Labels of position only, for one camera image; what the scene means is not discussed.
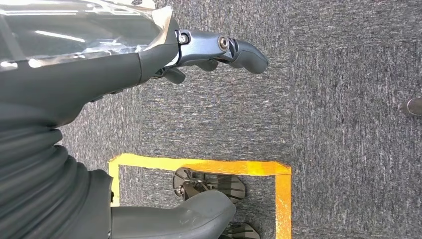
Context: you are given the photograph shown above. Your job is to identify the stainless steel workbench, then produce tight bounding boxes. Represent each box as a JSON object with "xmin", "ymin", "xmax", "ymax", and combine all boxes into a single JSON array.
[{"xmin": 400, "ymin": 97, "xmax": 422, "ymax": 117}]

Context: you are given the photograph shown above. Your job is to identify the yellow floor tape square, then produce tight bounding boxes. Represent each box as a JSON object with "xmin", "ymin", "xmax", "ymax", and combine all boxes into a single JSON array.
[{"xmin": 108, "ymin": 153, "xmax": 293, "ymax": 239}]

